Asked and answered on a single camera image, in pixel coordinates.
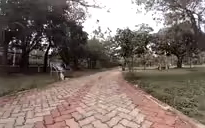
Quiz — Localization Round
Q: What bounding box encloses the small leafy tree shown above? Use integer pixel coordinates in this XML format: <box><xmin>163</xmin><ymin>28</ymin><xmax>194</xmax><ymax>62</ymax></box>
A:
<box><xmin>111</xmin><ymin>24</ymin><xmax>154</xmax><ymax>73</ymax></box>

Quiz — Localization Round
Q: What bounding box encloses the green grass area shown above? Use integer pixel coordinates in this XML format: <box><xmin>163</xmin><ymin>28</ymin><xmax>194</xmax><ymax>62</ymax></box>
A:
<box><xmin>0</xmin><ymin>68</ymin><xmax>114</xmax><ymax>100</ymax></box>
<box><xmin>122</xmin><ymin>65</ymin><xmax>205</xmax><ymax>128</ymax></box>

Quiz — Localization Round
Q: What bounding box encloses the broad leafy tree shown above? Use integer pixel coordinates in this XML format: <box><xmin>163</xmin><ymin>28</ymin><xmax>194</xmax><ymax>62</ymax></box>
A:
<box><xmin>151</xmin><ymin>23</ymin><xmax>205</xmax><ymax>70</ymax></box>

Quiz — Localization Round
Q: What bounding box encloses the row of dark trees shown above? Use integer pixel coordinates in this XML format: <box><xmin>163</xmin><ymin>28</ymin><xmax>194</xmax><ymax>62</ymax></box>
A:
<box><xmin>0</xmin><ymin>0</ymin><xmax>122</xmax><ymax>73</ymax></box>

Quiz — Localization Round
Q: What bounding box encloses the metal fence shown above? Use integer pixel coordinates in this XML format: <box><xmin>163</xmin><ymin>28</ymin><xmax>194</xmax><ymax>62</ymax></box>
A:
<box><xmin>0</xmin><ymin>46</ymin><xmax>101</xmax><ymax>73</ymax></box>

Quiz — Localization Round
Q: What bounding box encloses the red brick path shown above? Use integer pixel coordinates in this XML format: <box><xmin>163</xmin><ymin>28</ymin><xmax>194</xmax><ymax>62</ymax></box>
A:
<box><xmin>0</xmin><ymin>68</ymin><xmax>205</xmax><ymax>128</ymax></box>

